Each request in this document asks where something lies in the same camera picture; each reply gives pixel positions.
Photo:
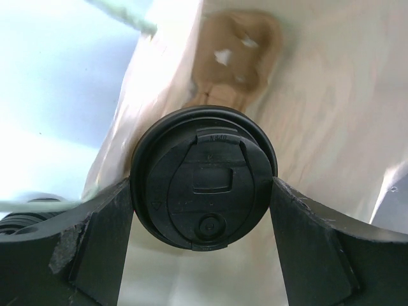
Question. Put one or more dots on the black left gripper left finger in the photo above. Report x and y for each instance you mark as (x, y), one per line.
(74, 258)

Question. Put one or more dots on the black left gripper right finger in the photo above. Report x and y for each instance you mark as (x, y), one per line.
(328, 258)

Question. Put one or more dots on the black plastic cup lid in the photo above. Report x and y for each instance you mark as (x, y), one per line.
(201, 177)

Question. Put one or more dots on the green patterned paper gift bag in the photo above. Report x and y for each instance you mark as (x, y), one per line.
(79, 89)

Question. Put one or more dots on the single brown cardboard cup carrier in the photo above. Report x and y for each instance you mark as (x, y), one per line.
(236, 53)

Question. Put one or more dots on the stack of black cup lids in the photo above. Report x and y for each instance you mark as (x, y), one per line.
(18, 227)

